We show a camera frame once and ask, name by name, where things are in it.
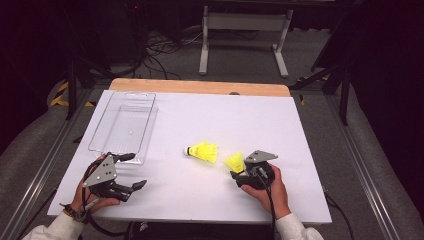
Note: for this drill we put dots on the aluminium frame rail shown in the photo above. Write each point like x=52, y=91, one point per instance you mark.
x=366, y=173
x=50, y=153

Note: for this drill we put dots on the yellow black hazard tape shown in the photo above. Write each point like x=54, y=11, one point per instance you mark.
x=61, y=90

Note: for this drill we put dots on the person's left hand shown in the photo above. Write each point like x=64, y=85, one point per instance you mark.
x=81, y=200

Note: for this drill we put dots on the yellow plastic shuttlecock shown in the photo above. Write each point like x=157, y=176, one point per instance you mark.
x=212, y=153
x=236, y=161
x=197, y=151

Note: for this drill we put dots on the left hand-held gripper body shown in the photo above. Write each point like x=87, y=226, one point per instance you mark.
x=103, y=175

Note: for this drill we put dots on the white table board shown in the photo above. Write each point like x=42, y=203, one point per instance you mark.
x=216, y=116

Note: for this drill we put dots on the white metal stand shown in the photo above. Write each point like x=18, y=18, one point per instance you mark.
x=245, y=21

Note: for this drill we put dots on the person's right hand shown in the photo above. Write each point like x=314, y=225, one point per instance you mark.
x=275, y=196

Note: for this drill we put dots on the clear plastic container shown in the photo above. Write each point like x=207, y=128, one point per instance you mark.
x=126, y=130

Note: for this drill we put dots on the person's dark clothing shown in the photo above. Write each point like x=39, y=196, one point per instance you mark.
x=200, y=233

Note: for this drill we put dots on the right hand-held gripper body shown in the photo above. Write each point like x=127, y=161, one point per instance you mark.
x=261, y=156

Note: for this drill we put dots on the black tripod stand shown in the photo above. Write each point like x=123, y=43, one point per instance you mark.
x=343, y=93
x=71, y=86

